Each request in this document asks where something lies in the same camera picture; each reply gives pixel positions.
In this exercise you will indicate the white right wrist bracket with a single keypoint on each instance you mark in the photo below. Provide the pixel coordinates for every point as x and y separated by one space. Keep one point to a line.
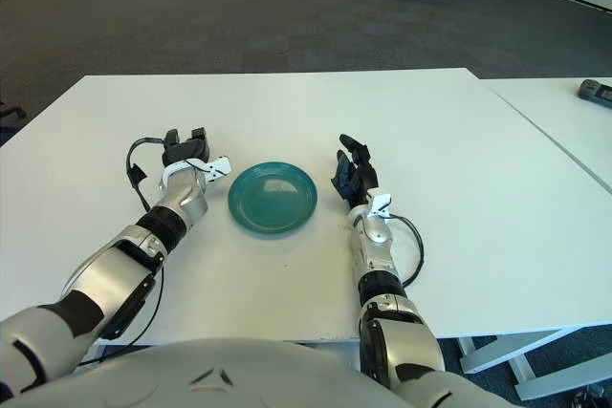
381 202

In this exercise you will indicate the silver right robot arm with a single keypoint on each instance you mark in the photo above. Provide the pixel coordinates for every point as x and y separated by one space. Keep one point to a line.
375 233

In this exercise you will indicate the dark handheld device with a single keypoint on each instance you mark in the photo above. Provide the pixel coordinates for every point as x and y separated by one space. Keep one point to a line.
597 92

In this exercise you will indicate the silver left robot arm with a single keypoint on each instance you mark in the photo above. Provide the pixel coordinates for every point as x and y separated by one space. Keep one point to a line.
181 200

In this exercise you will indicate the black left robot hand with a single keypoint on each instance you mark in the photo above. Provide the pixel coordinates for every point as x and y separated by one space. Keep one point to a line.
189 150

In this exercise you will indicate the teal round plate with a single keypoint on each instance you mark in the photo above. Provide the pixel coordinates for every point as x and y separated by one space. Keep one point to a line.
272 209

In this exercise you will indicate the black office chair base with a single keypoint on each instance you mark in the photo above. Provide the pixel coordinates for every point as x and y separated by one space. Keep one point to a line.
14 112

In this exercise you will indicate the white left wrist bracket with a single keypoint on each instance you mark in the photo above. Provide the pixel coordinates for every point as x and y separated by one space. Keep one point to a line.
220 166

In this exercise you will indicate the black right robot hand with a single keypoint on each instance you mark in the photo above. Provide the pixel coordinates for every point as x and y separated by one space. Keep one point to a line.
361 178

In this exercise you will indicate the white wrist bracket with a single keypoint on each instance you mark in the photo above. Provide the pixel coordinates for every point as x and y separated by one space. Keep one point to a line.
220 166
381 202

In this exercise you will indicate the grey robot torso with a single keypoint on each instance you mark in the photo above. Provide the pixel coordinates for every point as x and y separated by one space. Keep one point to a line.
215 379

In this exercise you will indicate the white table frame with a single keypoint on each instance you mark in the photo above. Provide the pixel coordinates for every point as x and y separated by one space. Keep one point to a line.
526 374

